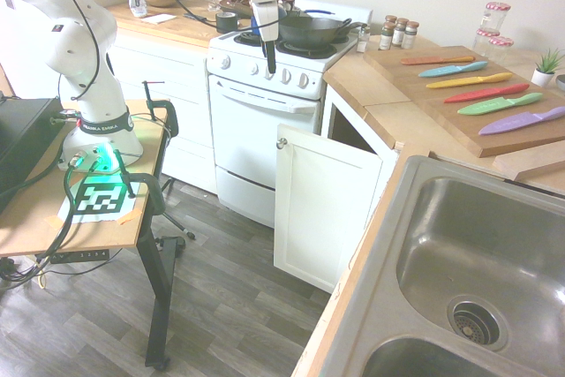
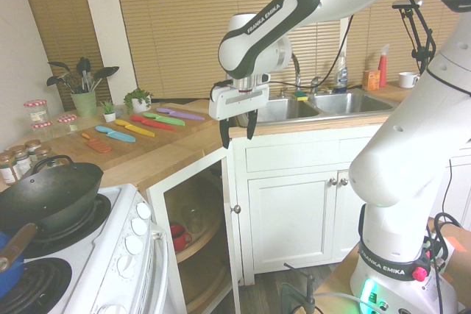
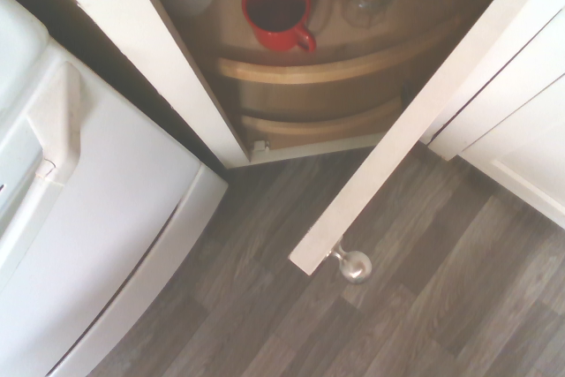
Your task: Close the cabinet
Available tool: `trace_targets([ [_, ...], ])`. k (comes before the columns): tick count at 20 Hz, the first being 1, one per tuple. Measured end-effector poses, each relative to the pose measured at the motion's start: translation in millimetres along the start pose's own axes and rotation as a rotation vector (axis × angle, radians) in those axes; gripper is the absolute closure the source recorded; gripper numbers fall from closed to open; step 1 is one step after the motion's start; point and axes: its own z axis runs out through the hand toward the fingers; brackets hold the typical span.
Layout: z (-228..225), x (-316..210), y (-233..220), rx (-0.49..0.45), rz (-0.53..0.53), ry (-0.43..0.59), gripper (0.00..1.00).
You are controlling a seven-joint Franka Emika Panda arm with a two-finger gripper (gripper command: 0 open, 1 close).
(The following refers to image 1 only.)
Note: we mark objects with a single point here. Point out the red knife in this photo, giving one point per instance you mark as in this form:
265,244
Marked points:
485,93

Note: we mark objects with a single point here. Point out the white paper sheet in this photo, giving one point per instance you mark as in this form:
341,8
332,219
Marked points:
159,18

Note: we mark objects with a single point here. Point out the black wok pan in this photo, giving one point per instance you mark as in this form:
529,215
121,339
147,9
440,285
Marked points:
309,30

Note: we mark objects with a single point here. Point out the black phone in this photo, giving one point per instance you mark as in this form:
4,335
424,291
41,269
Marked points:
195,17

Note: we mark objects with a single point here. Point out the purple knife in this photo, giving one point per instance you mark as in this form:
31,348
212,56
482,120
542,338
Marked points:
516,122

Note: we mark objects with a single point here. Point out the black screw clamp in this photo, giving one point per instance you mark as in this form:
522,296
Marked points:
154,193
170,114

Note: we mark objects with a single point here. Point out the yellow knife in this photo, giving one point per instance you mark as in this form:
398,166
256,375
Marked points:
468,80

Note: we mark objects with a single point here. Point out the orange knife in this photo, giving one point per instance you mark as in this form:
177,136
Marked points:
437,60

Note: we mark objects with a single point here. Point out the white stove with oven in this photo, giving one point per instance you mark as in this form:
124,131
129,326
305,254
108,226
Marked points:
260,130

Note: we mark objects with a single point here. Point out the small potted plant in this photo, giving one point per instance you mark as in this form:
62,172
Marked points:
543,74

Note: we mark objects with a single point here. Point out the spice jar brown lid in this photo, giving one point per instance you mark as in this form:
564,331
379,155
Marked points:
410,36
399,33
390,18

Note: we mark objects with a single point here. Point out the metal cabinet door knob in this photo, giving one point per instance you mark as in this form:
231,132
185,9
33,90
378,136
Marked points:
282,143

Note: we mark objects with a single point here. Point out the white cabinet frame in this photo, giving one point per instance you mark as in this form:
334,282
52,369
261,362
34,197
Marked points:
388,160

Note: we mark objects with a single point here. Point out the spice jar green contents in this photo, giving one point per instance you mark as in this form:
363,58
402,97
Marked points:
386,37

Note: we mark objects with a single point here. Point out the black tape roll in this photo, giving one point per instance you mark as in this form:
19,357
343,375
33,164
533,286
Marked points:
227,23

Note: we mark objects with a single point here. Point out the black tripod leg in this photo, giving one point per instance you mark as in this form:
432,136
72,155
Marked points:
174,221

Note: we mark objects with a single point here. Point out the glass salt shaker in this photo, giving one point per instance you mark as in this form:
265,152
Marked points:
363,39

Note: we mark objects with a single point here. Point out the blue knife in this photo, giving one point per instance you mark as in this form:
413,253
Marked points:
450,70

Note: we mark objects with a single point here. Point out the orange tape piece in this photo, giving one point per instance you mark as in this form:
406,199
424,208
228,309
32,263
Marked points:
53,220
128,217

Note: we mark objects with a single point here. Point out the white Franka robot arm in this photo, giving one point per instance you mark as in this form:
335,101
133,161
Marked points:
84,41

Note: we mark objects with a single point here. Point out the small wooden board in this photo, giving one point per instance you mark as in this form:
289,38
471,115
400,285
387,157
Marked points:
529,165

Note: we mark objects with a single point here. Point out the black control box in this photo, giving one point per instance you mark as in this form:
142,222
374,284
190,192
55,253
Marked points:
22,138

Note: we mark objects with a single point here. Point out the grey bowl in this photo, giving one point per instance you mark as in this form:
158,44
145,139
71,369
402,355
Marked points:
560,83

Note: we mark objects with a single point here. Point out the white counter cabinets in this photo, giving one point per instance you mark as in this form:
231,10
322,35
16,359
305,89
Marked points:
167,94

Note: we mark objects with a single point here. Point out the white printed can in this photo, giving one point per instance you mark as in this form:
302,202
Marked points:
137,2

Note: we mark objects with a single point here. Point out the black table frame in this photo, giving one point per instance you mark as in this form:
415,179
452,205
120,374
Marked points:
159,297

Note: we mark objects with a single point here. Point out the stainless steel sink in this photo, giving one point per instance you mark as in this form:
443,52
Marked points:
463,240

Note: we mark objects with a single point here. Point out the green knife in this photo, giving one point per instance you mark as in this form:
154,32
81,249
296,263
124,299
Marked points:
494,105

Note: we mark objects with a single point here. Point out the white cabinet door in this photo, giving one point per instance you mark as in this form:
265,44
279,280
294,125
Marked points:
322,200

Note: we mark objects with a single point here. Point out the large wooden cutting board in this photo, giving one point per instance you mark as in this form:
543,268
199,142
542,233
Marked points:
441,107

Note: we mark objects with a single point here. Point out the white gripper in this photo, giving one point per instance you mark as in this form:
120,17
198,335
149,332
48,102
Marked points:
267,19

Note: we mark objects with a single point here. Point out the table height control panel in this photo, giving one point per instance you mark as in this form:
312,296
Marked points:
79,256

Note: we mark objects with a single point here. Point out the black white marker sheet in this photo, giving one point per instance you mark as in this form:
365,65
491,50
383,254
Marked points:
99,198

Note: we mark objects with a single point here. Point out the glass jar checkered lid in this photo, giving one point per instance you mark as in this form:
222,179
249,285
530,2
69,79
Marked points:
501,49
483,41
495,17

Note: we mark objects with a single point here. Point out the brown round plate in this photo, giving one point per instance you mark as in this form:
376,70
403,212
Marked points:
234,5

